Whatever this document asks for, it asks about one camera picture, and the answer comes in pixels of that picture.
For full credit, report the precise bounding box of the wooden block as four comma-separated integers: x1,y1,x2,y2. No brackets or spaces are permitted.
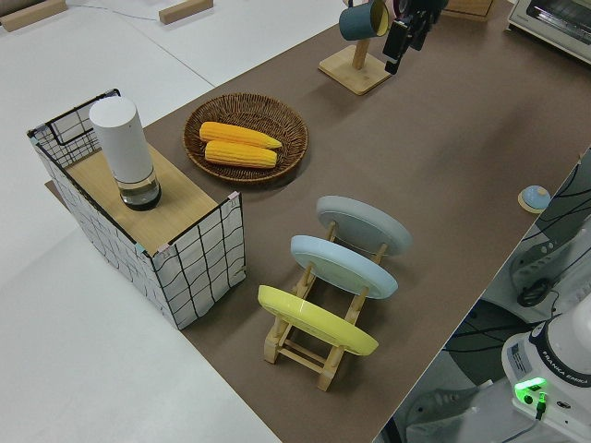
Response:
158,0,214,25
0,0,69,32

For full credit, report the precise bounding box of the thin white cable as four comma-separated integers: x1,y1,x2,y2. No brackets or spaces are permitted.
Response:
64,0,161,22

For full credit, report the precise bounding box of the wooden mug tree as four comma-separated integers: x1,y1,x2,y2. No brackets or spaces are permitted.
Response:
317,0,394,97

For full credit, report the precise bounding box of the brown table mat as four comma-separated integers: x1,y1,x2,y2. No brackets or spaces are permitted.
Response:
44,0,591,443

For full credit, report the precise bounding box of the yellow corn cob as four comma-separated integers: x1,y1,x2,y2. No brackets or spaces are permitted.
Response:
203,140,279,169
199,121,283,150

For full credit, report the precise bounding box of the yellow plate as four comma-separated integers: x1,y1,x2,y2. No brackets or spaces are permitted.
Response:
257,284,380,357

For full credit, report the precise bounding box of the white toaster oven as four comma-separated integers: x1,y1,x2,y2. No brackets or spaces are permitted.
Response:
506,0,591,70

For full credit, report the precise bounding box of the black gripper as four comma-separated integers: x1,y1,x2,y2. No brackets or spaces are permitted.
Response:
382,0,448,75

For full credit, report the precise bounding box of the wooden plate rack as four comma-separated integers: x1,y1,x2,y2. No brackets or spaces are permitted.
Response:
263,220,389,380

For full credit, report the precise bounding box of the wire grid shelf with wood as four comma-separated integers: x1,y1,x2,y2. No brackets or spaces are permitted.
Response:
26,87,246,331

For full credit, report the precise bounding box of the black arm base cable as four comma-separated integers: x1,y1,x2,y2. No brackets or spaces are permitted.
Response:
530,391,550,424

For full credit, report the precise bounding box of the dark blue mug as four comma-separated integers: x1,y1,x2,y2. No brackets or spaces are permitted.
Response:
338,0,390,42

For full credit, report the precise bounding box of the gray plate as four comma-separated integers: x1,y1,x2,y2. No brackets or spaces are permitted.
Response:
315,195,413,259

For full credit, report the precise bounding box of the light blue plate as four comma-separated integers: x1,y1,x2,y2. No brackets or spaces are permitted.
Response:
289,234,399,301

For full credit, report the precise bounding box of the blue service bell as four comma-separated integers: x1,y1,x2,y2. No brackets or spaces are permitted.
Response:
516,184,550,213

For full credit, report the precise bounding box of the brown wicker basket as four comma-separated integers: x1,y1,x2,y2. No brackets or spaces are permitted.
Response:
183,93,309,186

